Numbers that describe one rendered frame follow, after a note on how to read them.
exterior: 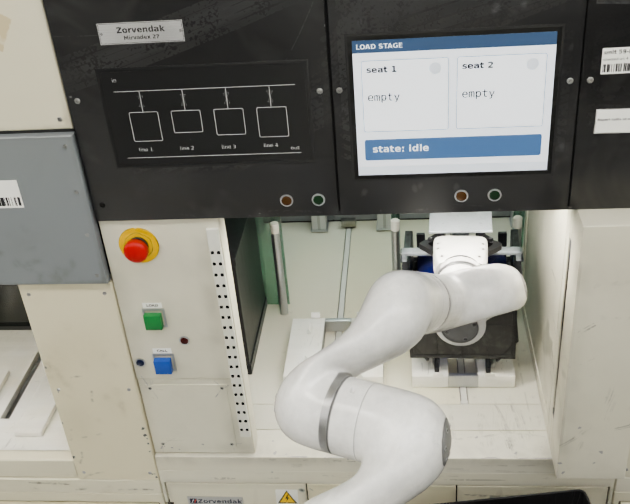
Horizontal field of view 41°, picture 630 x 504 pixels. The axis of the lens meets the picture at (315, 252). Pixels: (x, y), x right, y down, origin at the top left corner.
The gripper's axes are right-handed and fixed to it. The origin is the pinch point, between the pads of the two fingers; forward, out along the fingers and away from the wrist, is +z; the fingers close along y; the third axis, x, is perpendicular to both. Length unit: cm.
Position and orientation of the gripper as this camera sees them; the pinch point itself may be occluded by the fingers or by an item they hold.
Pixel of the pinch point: (460, 230)
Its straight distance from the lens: 168.3
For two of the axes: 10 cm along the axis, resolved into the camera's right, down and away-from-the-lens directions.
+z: 1.4, -5.3, 8.3
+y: 9.9, 0.1, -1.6
